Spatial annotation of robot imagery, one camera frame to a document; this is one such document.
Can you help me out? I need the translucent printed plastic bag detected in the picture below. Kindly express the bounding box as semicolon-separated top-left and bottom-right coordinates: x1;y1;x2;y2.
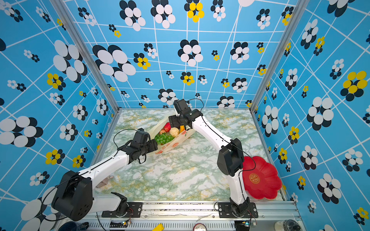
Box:
148;116;195;154

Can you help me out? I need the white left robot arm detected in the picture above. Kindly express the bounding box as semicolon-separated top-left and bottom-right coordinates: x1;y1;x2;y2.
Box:
52;140;158;221

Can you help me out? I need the beige round fruit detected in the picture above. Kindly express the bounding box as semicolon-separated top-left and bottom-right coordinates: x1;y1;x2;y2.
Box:
169;127;180;138

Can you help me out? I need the red fruit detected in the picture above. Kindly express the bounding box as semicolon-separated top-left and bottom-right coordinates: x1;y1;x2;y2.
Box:
163;122;171;132

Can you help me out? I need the green grape bunch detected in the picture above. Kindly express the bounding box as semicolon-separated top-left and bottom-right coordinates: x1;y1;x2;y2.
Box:
155;133;174;145

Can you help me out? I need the pink toy bottle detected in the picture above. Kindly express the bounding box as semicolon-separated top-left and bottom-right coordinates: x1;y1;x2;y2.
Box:
96;176;114;190

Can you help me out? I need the yellow tag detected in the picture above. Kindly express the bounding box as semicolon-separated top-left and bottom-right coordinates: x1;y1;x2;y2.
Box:
152;223;164;231

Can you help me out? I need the red flower-shaped plate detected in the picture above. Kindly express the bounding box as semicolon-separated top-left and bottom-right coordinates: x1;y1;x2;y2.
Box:
242;156;282;200

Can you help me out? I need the metal can top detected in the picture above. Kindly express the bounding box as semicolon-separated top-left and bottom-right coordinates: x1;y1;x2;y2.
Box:
193;223;207;231

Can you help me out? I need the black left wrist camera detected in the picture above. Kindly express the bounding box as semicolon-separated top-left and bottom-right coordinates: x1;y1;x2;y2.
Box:
133;128;151;145

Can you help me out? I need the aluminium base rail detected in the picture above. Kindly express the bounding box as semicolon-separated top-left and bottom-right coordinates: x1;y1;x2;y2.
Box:
77;201;306;231

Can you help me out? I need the aluminium corner post right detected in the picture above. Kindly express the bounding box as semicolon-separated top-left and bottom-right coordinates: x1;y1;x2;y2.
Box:
250;0;310;113

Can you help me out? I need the aluminium corner post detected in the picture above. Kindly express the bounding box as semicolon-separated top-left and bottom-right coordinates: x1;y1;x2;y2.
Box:
250;0;310;113
50;1;119;113

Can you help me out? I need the aluminium corner post left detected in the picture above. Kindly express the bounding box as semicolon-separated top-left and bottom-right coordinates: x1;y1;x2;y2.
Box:
50;1;119;113

